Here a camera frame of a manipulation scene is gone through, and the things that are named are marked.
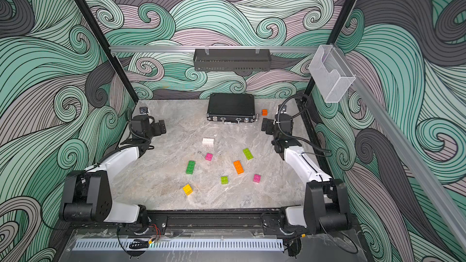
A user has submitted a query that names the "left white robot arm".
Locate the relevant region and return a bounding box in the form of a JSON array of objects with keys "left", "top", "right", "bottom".
[{"left": 58, "top": 114, "right": 167, "bottom": 228}]

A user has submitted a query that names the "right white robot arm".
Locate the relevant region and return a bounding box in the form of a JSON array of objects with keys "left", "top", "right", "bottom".
[{"left": 261, "top": 113, "right": 352, "bottom": 235}]

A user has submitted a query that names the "black wall-mounted tray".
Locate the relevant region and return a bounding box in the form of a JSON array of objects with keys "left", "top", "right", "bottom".
[{"left": 193, "top": 48, "right": 272, "bottom": 73}]

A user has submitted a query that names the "pink lego brick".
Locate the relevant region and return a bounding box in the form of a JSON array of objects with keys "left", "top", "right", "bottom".
[
  {"left": 253, "top": 174, "right": 261, "bottom": 183},
  {"left": 205, "top": 153, "right": 213, "bottom": 161}
]

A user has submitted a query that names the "aluminium wall rail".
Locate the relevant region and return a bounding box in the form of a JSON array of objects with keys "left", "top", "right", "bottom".
[
  {"left": 108, "top": 45, "right": 319, "bottom": 55},
  {"left": 337, "top": 51, "right": 466, "bottom": 249}
]

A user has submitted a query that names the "aluminium wall rail right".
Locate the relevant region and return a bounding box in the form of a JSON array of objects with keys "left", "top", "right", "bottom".
[{"left": 337, "top": 51, "right": 466, "bottom": 249}]

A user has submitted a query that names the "clear plastic wall bin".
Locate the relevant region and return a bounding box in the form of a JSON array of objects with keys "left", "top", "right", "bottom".
[{"left": 309, "top": 45, "right": 356, "bottom": 103}]

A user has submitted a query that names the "lime green small lego brick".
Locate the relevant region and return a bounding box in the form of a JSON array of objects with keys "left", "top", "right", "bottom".
[{"left": 220, "top": 176, "right": 229, "bottom": 184}]

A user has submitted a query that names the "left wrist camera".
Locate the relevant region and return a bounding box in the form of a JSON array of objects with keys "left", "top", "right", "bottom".
[{"left": 139, "top": 107, "right": 149, "bottom": 115}]

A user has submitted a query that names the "lime green long lego brick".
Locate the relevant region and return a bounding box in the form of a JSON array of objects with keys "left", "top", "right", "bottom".
[{"left": 243, "top": 148, "right": 254, "bottom": 160}]

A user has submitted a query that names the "white lego brick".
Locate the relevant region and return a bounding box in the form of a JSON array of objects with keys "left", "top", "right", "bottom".
[{"left": 202, "top": 138, "right": 215, "bottom": 146}]

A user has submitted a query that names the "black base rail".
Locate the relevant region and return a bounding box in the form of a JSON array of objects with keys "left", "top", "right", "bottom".
[{"left": 68, "top": 209, "right": 361, "bottom": 237}]

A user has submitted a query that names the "aluminium wall rail back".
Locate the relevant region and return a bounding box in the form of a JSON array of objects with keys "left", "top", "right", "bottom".
[{"left": 108, "top": 45, "right": 319, "bottom": 55}]

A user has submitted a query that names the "white slotted cable duct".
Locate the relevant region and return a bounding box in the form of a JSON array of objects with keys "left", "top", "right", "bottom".
[{"left": 72, "top": 238, "right": 285, "bottom": 252}]

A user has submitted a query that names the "black case on table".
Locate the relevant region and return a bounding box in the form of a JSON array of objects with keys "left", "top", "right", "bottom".
[{"left": 206, "top": 93, "right": 258, "bottom": 124}]

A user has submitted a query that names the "dark green long lego brick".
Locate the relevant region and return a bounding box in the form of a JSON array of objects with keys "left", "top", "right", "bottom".
[{"left": 186, "top": 160, "right": 195, "bottom": 175}]

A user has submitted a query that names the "orange long lego brick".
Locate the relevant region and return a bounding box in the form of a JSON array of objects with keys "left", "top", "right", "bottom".
[{"left": 233, "top": 160, "right": 244, "bottom": 175}]

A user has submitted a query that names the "yellow lego brick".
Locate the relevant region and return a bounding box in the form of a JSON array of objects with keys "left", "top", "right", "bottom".
[{"left": 182, "top": 184, "right": 193, "bottom": 196}]

